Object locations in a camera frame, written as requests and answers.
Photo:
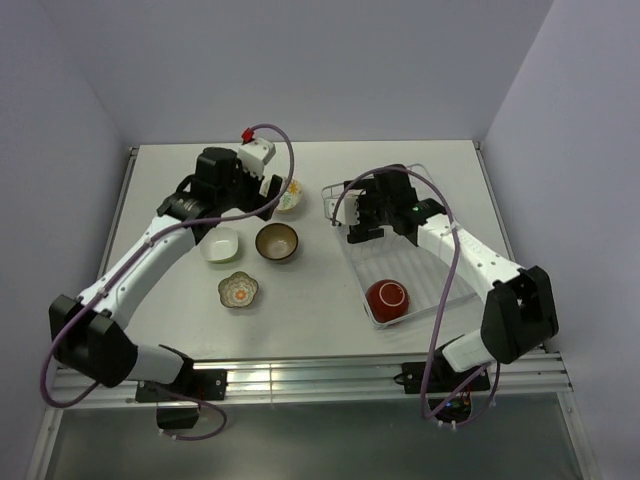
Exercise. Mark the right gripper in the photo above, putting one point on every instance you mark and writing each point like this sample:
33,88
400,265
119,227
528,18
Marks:
364,231

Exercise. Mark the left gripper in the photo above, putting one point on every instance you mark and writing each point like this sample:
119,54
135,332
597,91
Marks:
256,200

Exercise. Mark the floral leaf pattern bowl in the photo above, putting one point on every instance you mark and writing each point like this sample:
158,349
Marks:
292,198

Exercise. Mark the red bowl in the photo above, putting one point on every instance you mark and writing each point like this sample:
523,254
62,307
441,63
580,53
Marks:
388,300

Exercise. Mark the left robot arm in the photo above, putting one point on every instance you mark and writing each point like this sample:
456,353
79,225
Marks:
89,330

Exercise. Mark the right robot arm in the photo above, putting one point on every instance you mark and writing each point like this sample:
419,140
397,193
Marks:
519,308

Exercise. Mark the flower shaped patterned dish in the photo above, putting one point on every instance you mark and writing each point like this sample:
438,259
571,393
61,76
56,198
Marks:
239,290

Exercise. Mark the brown rimmed beige bowl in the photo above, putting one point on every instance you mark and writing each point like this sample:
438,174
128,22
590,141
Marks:
277,242

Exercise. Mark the white square bowl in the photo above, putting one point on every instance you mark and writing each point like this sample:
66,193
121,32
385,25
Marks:
221,244

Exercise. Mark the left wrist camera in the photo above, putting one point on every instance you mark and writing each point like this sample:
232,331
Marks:
255,153

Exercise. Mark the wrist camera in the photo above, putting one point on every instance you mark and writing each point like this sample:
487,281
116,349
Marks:
255,153
346,213

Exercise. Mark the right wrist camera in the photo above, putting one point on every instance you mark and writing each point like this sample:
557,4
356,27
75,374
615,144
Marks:
346,213

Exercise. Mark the white wire dish rack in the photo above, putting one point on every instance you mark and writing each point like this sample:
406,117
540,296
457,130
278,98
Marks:
394,257

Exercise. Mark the aluminium frame rail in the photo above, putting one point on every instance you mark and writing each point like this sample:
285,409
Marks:
363,378

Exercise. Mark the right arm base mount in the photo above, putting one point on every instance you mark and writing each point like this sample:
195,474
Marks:
442,381

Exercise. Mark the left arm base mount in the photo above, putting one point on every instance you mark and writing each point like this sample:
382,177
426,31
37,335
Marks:
181,405

